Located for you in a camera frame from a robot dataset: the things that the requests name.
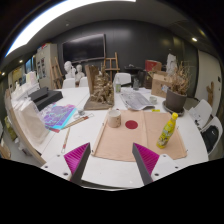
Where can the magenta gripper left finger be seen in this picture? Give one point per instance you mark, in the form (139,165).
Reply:
(76,161)

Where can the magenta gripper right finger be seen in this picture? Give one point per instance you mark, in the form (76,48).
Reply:
(146,161)

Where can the beige cloth mat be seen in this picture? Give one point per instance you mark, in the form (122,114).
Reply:
(116,143)

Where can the red round coaster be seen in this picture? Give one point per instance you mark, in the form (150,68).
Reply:
(131,124)

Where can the yellow drink bottle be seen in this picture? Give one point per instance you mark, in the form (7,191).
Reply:
(167,131)

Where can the beige ceramic mug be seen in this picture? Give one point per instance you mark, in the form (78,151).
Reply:
(114,118)

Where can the newspaper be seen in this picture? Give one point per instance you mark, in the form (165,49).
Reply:
(135,101)

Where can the white canvas panel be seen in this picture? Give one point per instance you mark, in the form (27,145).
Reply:
(30,121)

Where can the black box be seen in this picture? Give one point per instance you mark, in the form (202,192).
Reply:
(44,97)

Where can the dark pot with dry plant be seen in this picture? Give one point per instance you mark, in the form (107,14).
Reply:
(177,93)

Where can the white chair right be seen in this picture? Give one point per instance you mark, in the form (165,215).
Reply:
(210,129)

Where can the white chair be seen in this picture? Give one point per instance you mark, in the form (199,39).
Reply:
(210,129)
(123,78)

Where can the brown wooden sculpture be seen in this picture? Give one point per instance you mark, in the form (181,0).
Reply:
(101,89)

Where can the cardboard box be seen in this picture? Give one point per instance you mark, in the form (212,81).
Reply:
(160,85)

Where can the small clear bottle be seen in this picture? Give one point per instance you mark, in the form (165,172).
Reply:
(117,85)

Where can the white plaster bust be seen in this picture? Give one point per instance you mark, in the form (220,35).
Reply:
(70,70)
(79,74)

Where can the white chair far side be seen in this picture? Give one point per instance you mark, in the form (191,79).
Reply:
(123,78)

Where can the wooden easel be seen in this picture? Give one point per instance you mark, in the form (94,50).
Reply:
(111,66)

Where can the black wall screen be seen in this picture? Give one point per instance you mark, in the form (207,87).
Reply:
(83,49)

